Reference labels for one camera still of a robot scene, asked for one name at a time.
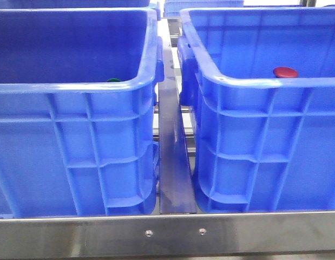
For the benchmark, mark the blue bin with buttons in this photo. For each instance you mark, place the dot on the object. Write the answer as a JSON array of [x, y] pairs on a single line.
[[71, 143]]

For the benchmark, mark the green push button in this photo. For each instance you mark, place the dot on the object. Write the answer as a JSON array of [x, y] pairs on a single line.
[[114, 80]]

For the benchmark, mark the steel front rail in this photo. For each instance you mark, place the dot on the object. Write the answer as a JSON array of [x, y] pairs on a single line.
[[168, 235]]

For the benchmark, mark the blue bin behind source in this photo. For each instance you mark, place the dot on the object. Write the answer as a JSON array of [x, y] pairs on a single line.
[[52, 4]]

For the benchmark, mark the blue bin right rear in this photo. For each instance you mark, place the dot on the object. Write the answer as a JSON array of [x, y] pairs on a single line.
[[172, 8]]

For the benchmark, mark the red push button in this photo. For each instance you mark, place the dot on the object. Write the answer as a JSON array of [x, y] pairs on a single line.
[[285, 72]]

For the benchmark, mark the blue empty target bin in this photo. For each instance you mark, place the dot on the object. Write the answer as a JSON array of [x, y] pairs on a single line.
[[263, 144]]

